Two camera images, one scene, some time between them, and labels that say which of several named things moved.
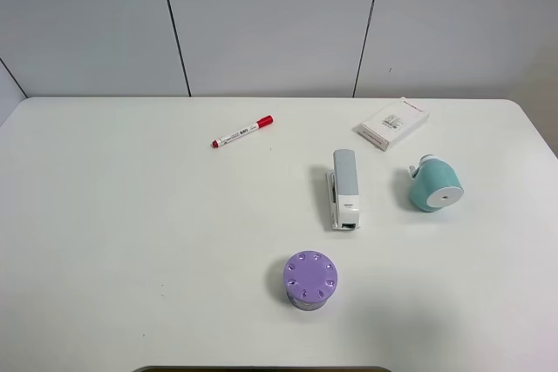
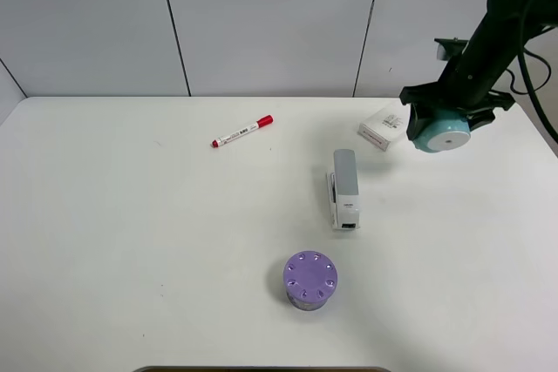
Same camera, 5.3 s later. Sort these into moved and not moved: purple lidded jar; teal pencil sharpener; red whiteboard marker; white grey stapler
Moved: teal pencil sharpener
Not moved: purple lidded jar; white grey stapler; red whiteboard marker
